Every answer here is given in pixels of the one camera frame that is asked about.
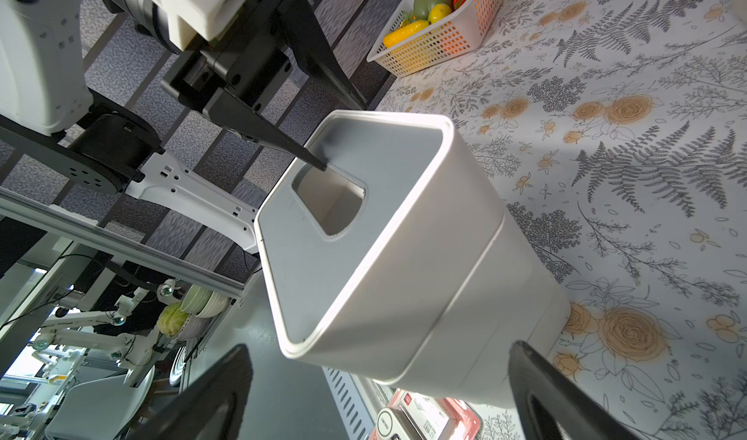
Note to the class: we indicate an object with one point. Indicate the grey lid tissue box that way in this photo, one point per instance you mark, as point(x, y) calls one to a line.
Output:
point(362, 259)

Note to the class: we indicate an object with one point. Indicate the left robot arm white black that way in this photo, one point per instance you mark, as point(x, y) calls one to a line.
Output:
point(49, 112)

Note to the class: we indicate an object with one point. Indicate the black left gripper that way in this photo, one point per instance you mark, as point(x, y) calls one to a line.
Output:
point(229, 79)

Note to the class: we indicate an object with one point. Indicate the left aluminium frame post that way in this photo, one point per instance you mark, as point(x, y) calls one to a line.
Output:
point(35, 214)

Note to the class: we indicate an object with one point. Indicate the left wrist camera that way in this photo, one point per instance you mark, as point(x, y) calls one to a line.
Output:
point(198, 2)

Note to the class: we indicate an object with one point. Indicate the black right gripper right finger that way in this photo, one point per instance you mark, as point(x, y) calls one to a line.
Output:
point(550, 406)

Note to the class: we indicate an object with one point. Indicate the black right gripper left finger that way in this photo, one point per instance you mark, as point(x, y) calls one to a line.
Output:
point(211, 408)

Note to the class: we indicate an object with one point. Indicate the white slotted cable duct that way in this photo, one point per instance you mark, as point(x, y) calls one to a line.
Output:
point(356, 417)

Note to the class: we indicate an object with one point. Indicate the white plastic basket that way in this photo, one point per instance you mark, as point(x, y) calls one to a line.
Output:
point(461, 32)

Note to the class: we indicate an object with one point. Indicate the pink stapler blister pack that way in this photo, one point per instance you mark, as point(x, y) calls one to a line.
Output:
point(415, 416)

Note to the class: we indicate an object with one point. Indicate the yellow toy banana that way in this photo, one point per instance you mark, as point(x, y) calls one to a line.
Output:
point(404, 33)

